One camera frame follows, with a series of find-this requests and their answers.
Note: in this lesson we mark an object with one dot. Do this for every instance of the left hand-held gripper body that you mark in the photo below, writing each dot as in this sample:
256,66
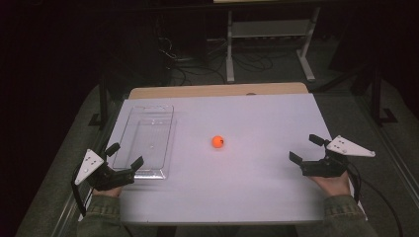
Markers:
99,173

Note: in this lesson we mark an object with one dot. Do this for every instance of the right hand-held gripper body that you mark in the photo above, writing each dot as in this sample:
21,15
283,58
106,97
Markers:
329,166

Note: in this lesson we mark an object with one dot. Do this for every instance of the clear plastic tray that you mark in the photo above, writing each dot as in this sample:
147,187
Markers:
150,138

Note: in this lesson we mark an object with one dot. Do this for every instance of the orange ball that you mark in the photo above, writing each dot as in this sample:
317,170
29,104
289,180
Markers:
217,141

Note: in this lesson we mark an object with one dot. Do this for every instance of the person's right hand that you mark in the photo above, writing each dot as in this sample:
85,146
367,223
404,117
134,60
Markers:
331,185

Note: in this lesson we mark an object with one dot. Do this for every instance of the person's left hand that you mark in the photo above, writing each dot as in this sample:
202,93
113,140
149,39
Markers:
107,191

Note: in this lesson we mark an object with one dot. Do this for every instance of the black metal stand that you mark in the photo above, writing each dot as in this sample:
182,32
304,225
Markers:
103,98
377,98

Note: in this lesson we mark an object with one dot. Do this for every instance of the white metal stand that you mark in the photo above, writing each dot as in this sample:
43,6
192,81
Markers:
270,29

